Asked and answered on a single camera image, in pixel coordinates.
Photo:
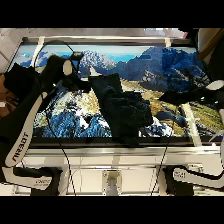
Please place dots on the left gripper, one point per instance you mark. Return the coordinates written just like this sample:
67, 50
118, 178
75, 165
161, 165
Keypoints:
78, 84

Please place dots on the blue jeans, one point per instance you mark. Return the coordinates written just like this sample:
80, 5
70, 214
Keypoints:
126, 110

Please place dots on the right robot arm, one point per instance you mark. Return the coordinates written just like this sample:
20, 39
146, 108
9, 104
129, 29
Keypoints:
200, 178

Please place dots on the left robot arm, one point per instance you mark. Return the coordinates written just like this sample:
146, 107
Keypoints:
23, 133

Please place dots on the brown garment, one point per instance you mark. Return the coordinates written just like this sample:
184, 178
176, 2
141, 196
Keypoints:
6, 100

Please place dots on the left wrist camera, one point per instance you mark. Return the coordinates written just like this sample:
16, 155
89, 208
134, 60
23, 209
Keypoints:
77, 56

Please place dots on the silver frame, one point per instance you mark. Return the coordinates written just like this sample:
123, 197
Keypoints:
133, 151

